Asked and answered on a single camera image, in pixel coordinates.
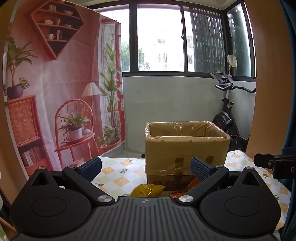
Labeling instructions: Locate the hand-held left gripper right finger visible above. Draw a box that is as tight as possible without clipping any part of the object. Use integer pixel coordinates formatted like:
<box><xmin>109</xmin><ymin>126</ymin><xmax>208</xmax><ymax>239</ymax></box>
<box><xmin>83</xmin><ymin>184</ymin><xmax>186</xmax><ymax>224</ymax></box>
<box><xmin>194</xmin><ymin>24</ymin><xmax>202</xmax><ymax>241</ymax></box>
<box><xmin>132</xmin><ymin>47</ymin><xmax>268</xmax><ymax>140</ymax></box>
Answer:
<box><xmin>177</xmin><ymin>157</ymin><xmax>272</xmax><ymax>205</ymax></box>

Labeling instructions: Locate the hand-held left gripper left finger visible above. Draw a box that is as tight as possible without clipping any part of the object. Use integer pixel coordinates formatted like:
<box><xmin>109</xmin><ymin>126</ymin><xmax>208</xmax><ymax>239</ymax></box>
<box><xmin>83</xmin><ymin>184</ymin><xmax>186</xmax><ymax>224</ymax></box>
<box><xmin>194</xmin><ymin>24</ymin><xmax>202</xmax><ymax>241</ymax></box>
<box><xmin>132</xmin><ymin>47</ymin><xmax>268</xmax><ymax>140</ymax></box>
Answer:
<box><xmin>23</xmin><ymin>156</ymin><xmax>115</xmax><ymax>205</ymax></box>

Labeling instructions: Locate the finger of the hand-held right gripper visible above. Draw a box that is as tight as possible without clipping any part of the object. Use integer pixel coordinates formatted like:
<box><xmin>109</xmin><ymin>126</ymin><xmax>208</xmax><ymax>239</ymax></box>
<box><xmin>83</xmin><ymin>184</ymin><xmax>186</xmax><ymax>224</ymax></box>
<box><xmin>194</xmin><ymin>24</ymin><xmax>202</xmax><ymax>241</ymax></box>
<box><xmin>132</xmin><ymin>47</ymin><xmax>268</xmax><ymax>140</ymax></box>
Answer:
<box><xmin>254</xmin><ymin>153</ymin><xmax>284</xmax><ymax>168</ymax></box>

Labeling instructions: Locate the orange snack packet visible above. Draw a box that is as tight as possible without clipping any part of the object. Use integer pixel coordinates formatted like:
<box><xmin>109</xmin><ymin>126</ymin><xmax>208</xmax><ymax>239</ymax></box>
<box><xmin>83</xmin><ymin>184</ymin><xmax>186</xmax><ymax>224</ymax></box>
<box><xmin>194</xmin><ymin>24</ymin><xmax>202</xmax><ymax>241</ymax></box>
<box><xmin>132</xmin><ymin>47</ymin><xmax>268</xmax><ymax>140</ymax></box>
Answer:
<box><xmin>171</xmin><ymin>177</ymin><xmax>201</xmax><ymax>199</ymax></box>

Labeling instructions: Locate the cardboard box with plastic liner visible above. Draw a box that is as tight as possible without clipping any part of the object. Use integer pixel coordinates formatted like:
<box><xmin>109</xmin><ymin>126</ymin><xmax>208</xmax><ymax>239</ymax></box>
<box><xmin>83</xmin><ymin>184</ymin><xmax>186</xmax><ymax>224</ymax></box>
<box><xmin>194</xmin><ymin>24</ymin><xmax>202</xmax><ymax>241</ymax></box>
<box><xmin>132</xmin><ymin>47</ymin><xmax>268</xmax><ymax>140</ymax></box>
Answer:
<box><xmin>144</xmin><ymin>120</ymin><xmax>231</xmax><ymax>186</ymax></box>

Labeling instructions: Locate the checked floral tablecloth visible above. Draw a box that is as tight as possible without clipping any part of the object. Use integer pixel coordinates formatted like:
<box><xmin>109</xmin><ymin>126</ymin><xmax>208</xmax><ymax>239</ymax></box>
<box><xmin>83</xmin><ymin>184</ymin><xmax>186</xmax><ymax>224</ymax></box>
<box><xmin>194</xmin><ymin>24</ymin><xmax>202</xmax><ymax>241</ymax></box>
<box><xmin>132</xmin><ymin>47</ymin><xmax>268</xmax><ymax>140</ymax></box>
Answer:
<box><xmin>91</xmin><ymin>151</ymin><xmax>292</xmax><ymax>232</ymax></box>

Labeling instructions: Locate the black exercise bike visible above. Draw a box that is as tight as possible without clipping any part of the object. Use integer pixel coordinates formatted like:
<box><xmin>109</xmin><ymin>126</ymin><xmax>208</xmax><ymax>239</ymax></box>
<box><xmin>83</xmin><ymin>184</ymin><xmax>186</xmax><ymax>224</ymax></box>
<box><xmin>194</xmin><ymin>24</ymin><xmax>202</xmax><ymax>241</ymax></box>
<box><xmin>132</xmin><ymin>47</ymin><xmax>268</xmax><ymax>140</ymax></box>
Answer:
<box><xmin>210</xmin><ymin>72</ymin><xmax>258</xmax><ymax>154</ymax></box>

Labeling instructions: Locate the yellow snack packet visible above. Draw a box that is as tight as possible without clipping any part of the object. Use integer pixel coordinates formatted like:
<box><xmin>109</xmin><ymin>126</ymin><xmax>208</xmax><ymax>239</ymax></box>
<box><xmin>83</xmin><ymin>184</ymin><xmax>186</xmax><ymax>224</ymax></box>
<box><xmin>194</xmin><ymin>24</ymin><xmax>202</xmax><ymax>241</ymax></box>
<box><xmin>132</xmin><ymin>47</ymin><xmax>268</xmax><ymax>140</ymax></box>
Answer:
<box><xmin>128</xmin><ymin>184</ymin><xmax>167</xmax><ymax>198</ymax></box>

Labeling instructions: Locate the printed room backdrop cloth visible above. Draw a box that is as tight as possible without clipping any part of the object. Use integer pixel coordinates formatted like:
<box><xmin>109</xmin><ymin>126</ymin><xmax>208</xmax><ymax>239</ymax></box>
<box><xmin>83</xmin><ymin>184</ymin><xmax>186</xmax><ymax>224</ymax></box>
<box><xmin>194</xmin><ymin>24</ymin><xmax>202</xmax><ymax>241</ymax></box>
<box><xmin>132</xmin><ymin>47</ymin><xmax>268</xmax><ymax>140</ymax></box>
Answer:
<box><xmin>2</xmin><ymin>0</ymin><xmax>127</xmax><ymax>179</ymax></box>

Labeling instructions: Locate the brown wooden panel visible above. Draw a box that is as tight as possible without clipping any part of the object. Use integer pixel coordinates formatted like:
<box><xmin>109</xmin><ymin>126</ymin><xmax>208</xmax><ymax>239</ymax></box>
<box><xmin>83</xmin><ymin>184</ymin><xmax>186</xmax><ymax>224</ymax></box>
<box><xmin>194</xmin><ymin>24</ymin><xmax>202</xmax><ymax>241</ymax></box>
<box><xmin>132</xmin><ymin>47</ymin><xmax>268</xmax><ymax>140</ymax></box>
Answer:
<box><xmin>245</xmin><ymin>0</ymin><xmax>290</xmax><ymax>158</ymax></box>

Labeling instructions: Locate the dark framed window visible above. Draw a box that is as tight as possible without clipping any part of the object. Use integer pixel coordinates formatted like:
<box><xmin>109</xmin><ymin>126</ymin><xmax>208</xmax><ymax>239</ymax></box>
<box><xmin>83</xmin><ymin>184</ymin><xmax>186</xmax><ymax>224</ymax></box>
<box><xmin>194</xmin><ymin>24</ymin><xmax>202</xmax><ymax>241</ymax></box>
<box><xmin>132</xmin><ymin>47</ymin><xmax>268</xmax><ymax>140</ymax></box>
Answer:
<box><xmin>88</xmin><ymin>0</ymin><xmax>258</xmax><ymax>79</ymax></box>

